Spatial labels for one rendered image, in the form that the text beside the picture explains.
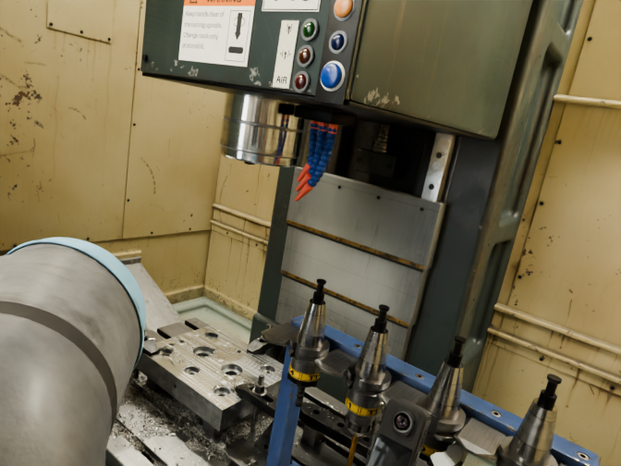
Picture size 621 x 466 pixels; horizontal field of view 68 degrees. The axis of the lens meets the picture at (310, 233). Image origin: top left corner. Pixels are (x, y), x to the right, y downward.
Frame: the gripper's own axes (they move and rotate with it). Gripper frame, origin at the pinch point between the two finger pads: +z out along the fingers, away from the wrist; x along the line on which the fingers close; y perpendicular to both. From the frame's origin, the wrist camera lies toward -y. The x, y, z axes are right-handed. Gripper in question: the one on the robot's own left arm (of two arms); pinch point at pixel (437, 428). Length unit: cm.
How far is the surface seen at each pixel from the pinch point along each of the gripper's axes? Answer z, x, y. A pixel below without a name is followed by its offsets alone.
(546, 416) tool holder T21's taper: -2.0, 11.6, -9.7
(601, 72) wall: 96, -7, -60
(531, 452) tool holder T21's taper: -2.9, 11.4, -5.2
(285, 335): -1.5, -26.7, -2.7
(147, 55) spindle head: -7, -61, -43
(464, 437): -3.1, 4.1, -2.7
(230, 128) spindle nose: 5, -51, -33
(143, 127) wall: 53, -151, -21
